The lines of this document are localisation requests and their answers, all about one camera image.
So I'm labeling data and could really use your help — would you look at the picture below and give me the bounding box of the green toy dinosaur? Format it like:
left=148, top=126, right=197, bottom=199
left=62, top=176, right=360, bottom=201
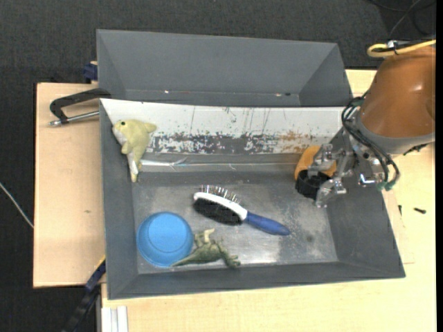
left=170, top=228, right=242, bottom=269

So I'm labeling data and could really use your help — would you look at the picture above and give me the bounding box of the grey metal bin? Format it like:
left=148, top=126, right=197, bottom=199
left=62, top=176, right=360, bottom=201
left=96, top=28, right=406, bottom=300

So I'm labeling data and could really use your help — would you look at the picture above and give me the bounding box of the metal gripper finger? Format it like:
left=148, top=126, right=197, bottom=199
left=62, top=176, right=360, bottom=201
left=307, top=143, right=338, bottom=179
left=315, top=177, right=348, bottom=208

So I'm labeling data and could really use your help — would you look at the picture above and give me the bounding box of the pale brown flat board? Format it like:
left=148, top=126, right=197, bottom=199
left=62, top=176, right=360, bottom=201
left=33, top=82, right=109, bottom=288

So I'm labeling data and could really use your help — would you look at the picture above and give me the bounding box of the yellow-green plush toy animal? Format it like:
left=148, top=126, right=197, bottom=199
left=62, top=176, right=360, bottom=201
left=111, top=118, right=158, bottom=183

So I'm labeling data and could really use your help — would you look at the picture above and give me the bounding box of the yellow and black toy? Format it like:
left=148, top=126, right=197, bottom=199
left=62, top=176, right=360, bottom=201
left=293, top=145, right=337, bottom=201

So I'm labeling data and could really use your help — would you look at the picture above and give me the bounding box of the blue and white hairbrush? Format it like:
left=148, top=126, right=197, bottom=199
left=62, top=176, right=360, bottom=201
left=192, top=184, right=292, bottom=237

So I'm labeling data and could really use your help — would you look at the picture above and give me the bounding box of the blue plastic bowl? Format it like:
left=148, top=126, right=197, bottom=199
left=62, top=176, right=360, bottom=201
left=135, top=211, right=195, bottom=268

